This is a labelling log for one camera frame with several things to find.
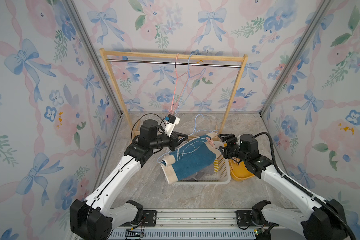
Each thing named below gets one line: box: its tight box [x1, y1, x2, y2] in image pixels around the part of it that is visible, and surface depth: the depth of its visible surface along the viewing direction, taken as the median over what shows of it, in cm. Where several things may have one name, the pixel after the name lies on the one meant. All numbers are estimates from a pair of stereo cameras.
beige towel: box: [160, 132, 222, 185], surface depth 76 cm
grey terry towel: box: [179, 162, 215, 182], surface depth 84 cm
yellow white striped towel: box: [213, 159, 220, 172], surface depth 90 cm
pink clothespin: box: [205, 137, 216, 147], surface depth 83 cm
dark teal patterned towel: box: [161, 134, 217, 181], surface depth 79 cm
